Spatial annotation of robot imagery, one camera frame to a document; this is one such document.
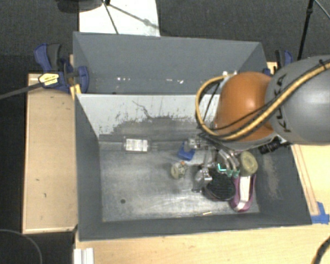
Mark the grey metal bin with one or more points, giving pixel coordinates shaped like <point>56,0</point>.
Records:
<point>143,186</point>

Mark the small brass pin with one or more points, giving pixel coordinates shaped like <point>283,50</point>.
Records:
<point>206,213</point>

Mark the black round mesh thing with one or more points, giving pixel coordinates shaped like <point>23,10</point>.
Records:
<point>220,186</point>

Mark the blue plastic piece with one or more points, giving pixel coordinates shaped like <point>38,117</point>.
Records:
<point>184,153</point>

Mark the pale wood flat board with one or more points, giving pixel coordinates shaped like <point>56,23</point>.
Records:
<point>50,158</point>

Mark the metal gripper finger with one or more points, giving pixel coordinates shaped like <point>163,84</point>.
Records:
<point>194,143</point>
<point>201,178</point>

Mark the small beige round thing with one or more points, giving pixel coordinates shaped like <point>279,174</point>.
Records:
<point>177,170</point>

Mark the pale yellow-green roll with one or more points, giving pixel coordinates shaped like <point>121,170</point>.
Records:
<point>248,164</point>

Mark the purple and white packet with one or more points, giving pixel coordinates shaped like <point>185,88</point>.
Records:
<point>244,194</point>

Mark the black cylinder on white bracket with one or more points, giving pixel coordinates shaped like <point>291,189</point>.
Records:
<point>270,147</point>

